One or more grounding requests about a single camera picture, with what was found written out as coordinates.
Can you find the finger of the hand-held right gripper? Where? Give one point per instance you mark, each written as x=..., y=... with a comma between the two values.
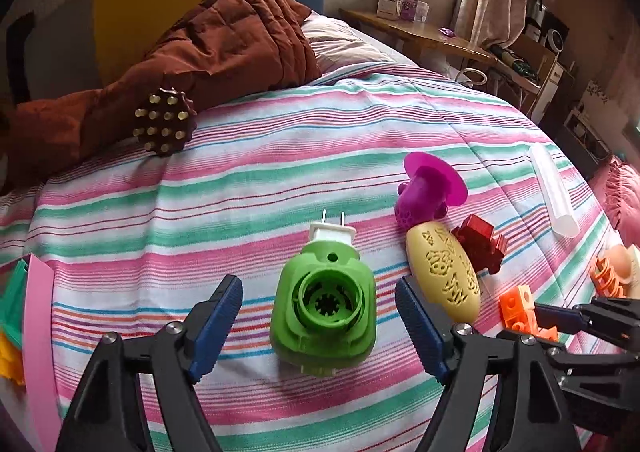
x=595, y=382
x=555, y=318

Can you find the orange cube block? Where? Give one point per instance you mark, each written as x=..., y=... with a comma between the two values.
x=515, y=304

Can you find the red plastic block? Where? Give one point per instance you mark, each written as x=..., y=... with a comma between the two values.
x=480, y=239

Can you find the beige egg-shaped object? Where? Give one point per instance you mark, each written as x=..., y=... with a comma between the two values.
x=625, y=264

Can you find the wooden side desk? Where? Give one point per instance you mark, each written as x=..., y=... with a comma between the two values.
x=415, y=34

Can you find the green plug-in device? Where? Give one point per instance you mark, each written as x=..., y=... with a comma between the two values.
x=325, y=307

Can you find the brown studded massage ball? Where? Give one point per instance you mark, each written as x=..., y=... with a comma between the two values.
x=162, y=122

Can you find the green flanged plastic piece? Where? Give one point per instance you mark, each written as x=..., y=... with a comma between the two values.
x=12, y=307

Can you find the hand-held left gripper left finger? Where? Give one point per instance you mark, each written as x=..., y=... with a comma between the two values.
x=217, y=327

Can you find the clear plastic tube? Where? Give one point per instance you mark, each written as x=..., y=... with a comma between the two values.
x=555, y=197

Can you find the brown quilted duvet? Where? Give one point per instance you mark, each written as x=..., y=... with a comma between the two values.
x=225, y=32

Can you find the beige pillow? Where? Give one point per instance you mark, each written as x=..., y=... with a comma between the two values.
x=350, y=47

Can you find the striped bed blanket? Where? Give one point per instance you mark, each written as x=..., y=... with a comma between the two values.
x=250, y=192

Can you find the grey yellow blue headboard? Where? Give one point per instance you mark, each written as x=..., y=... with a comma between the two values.
x=145, y=7

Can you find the small purple wrapper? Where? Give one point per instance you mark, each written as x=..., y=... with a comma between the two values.
x=446, y=32

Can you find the yellow perforated egg case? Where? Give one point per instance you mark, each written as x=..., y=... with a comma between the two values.
x=445, y=272

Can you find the pink frilled pillow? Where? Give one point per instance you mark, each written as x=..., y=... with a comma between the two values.
x=622, y=192

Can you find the purple packet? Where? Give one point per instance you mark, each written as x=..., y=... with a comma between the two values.
x=414, y=8

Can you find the orange lattice toy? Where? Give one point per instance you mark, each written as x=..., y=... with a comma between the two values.
x=602, y=277

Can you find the cardboard box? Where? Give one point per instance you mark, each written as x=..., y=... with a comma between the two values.
x=535, y=62

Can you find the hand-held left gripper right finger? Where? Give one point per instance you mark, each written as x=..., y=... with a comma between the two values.
x=420, y=327

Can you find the purple perforated strainer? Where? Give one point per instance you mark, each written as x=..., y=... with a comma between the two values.
x=425, y=192

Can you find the pink and white tray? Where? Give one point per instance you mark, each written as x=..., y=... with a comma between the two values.
x=40, y=332

